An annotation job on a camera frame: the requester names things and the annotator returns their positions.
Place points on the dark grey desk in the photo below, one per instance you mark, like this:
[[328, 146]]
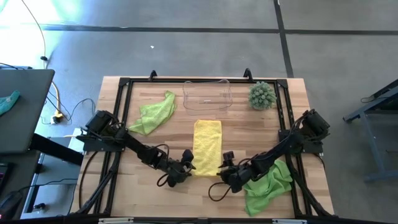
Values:
[[25, 118]]

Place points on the yellow microfiber towel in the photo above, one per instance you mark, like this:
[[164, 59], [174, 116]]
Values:
[[206, 146]]

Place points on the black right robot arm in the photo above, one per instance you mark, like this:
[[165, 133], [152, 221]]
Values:
[[280, 149]]

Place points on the black aluminium table frame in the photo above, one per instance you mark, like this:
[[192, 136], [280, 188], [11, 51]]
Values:
[[202, 80]]

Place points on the lime yellow-green microfiber towel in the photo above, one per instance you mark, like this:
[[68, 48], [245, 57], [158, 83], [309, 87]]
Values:
[[155, 115]]

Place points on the artificial plant in grey pot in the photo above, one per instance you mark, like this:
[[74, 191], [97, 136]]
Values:
[[262, 96]]

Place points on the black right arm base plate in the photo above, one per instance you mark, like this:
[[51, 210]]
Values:
[[312, 148]]

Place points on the yellow power adapter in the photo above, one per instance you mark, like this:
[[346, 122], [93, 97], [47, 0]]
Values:
[[57, 117]]

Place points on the silver frame bracket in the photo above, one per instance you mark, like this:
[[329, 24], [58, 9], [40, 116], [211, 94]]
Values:
[[289, 221], [115, 221]]

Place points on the teal cloth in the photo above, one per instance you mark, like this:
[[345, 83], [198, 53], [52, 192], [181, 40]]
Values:
[[7, 102]]

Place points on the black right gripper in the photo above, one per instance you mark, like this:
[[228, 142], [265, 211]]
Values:
[[236, 175]]

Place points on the bright green microfiber towel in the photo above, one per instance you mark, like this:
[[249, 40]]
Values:
[[267, 189]]

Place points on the blue-grey metal cart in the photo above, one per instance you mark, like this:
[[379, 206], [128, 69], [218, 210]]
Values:
[[372, 146]]

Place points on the clear plastic basket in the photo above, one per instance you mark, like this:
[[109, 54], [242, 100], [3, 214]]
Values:
[[206, 99]]

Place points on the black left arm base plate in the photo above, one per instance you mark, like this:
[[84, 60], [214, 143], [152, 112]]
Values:
[[96, 144]]

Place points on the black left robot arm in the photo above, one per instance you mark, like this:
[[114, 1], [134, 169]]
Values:
[[143, 151]]

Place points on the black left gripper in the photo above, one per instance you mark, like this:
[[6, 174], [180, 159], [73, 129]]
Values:
[[180, 169]]

